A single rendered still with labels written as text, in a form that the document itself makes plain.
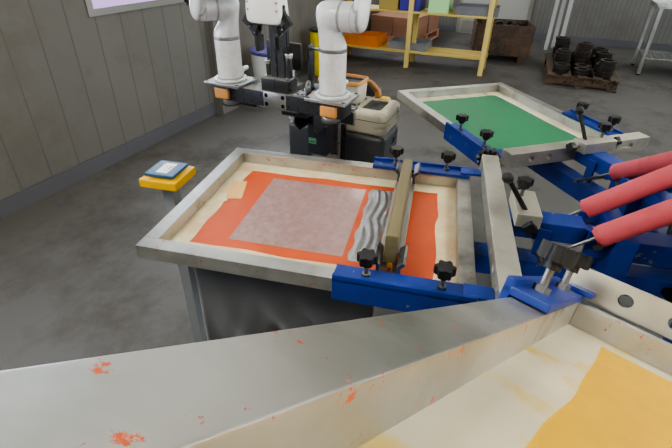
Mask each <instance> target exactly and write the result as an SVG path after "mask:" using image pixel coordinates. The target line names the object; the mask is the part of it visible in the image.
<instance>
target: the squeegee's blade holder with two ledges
mask: <svg viewBox="0 0 672 448"><path fill-rule="evenodd" d="M397 185H398V182H396V184H395V188H394V192H393V197H392V201H391V205H390V209H389V213H388V217H387V221H386V226H385V230H384V234H383V238H382V242H381V243H382V244H383V245H384V246H385V236H386V232H387V228H388V223H389V219H390V215H391V211H392V206H393V202H394V198H395V193H396V189H397ZM414 186H415V184H411V183H410V188H409V194H408V199H407V205H406V210H405V216H404V221H403V227H402V232H401V238H400V244H399V249H398V256H399V253H400V248H401V247H403V246H405V242H406V235H407V229H408V223H409V217H410V211H411V205H412V198H413V192H414Z"/></svg>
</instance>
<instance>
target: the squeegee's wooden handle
mask: <svg viewBox="0 0 672 448"><path fill-rule="evenodd" d="M412 168H413V160H410V159H404V160H403V163H402V168H401V172H400V176H399V180H398V185H397V189H396V193H395V198H394V202H393V206H392V211H391V215H390V219H389V223H388V228H387V232H386V236H385V246H384V257H383V261H384V262H390V263H396V261H397V256H398V249H399V244H400V238H401V232H402V227H403V221H404V216H405V210H406V205H407V199H408V194H409V188H410V183H411V176H412Z"/></svg>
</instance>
